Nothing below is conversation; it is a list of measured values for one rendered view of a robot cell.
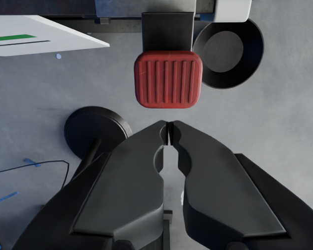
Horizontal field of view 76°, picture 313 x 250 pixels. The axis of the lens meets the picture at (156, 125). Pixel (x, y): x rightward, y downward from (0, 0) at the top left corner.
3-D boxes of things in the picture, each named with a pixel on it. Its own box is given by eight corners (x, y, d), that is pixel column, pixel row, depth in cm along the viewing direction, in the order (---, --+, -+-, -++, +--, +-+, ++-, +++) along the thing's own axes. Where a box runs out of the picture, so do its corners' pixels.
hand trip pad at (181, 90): (194, 43, 26) (205, 52, 19) (191, 88, 29) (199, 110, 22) (139, 43, 26) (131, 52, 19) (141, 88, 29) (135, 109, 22)
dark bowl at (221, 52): (264, 14, 83) (273, 14, 77) (249, 85, 97) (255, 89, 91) (192, 15, 84) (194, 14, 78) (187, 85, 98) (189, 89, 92)
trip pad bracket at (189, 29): (181, 13, 39) (196, 9, 21) (179, 64, 43) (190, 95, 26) (150, 13, 39) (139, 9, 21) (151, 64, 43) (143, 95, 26)
